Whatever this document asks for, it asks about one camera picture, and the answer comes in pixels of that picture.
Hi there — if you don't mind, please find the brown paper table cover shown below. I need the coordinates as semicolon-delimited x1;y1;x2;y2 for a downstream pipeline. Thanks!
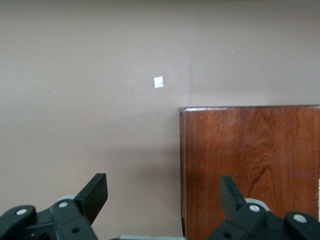
0;0;320;240

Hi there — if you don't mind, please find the dark brown wooden cabinet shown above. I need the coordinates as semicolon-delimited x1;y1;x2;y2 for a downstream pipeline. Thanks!
179;104;320;240

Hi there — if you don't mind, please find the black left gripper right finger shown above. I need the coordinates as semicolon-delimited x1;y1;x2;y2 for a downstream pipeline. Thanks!
204;175;320;240

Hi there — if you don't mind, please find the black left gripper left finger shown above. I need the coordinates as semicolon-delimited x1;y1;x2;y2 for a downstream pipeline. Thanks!
0;173;109;240

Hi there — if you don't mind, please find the small square tape patch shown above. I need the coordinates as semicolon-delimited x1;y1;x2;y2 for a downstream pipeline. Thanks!
153;75;164;89

